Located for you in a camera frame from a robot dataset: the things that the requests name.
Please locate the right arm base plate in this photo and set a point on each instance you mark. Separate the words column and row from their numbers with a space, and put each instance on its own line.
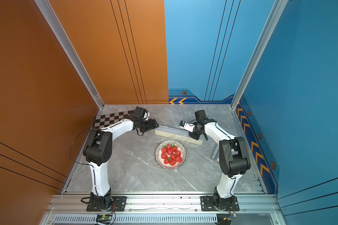
column 214, row 203

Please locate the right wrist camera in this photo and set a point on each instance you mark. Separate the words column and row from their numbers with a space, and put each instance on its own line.
column 187, row 126

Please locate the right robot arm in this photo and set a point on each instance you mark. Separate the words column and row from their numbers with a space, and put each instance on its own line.
column 234, row 158

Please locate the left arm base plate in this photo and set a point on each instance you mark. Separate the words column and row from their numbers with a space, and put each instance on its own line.
column 106, row 204

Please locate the circuit board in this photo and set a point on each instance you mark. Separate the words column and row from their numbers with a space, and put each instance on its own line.
column 104, row 219
column 229, row 217

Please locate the right circuit board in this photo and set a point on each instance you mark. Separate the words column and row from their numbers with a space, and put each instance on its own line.
column 229, row 217

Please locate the black white chessboard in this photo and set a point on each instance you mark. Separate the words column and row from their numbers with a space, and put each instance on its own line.
column 106, row 120

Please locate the striped ceramic plate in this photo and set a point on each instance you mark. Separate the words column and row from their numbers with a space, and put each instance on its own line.
column 179, row 145

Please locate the cream plastic wrap dispenser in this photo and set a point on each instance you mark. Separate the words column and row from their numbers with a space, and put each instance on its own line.
column 178, row 134

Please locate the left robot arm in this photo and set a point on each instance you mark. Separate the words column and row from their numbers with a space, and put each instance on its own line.
column 99, row 146

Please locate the left circuit board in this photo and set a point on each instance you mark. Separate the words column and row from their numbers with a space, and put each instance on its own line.
column 104, row 219

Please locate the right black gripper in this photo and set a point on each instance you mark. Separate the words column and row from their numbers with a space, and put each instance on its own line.
column 196, row 137

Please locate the grey cylindrical marker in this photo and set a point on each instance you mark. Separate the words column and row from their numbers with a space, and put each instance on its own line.
column 215, row 153

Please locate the aluminium front rail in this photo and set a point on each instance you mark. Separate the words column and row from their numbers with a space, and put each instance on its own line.
column 164, row 208

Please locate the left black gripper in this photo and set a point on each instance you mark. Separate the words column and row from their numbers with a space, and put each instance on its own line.
column 152, row 124

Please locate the red strawberries pile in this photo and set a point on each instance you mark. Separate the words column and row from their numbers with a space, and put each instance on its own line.
column 170, row 155

